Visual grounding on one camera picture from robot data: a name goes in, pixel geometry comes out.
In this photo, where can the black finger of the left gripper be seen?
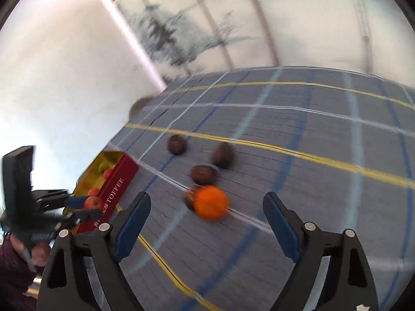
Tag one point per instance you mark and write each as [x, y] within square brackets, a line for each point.
[73, 219]
[75, 202]

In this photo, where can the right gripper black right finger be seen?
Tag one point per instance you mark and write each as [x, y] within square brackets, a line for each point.
[349, 283]

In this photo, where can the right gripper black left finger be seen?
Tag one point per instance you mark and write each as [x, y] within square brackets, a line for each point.
[65, 283]

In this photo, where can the dark brown passion fruit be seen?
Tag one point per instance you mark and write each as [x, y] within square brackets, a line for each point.
[189, 198]
[203, 175]
[177, 144]
[224, 156]

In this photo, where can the orange mandarin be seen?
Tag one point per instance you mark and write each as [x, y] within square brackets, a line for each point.
[93, 191]
[211, 203]

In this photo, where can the red tomato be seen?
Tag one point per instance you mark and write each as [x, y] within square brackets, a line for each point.
[93, 202]
[107, 173]

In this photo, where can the green tomato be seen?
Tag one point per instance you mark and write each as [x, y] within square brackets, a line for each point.
[105, 165]

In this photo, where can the person's left hand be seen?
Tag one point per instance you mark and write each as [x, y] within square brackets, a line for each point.
[39, 253]

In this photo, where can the gold toffee tin tray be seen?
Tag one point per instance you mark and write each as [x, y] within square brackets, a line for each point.
[112, 189]

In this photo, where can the round stone millstone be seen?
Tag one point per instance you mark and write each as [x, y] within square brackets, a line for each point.
[138, 105]

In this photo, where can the blue plaid tablecloth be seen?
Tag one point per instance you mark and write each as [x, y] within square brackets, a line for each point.
[336, 146]

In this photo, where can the painted folding screen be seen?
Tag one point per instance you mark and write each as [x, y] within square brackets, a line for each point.
[184, 37]

